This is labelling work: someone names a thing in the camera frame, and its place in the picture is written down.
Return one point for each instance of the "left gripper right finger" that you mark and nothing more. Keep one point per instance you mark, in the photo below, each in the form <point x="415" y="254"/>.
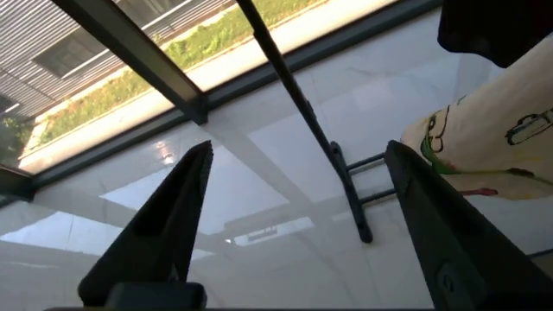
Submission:
<point x="458" y="250"/>

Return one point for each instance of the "black garment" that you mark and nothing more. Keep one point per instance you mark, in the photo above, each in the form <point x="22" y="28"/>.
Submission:
<point x="488" y="30"/>

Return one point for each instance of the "cream printed garment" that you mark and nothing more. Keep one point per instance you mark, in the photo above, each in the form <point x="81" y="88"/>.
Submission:
<point x="484" y="142"/>

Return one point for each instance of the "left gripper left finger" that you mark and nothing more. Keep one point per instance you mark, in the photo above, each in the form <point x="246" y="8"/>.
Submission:
<point x="160" y="242"/>

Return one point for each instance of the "window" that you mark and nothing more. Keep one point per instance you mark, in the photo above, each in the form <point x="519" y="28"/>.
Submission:
<point x="86" y="52"/>

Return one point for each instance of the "black clothes rack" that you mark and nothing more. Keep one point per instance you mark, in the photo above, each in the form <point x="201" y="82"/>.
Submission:
<point x="302" y="103"/>

